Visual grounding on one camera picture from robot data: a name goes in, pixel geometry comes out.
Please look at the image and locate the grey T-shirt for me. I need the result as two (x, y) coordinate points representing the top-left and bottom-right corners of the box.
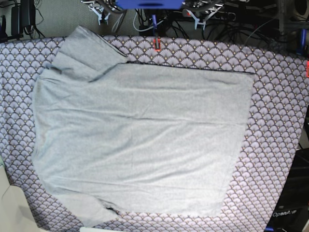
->
(31, 27), (253, 227)

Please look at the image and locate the red table clamp centre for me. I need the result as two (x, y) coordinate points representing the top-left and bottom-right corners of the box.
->
(154, 38), (161, 52)

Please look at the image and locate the black power strip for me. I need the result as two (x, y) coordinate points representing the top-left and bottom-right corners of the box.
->
(182, 9), (237, 21)

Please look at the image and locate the fan-patterned purple tablecloth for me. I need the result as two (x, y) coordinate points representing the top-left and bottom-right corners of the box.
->
(0, 36), (309, 232)

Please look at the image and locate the black OpenArm box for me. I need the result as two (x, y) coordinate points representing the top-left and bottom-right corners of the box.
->
(268, 149), (309, 232)

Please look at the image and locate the blue clamp handle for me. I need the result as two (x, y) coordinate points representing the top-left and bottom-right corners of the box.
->
(152, 14), (157, 33)

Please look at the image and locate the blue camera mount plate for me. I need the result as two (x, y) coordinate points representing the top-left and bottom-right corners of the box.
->
(116, 0), (183, 10)

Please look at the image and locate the blue post right edge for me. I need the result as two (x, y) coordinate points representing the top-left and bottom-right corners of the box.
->
(297, 29), (307, 55)

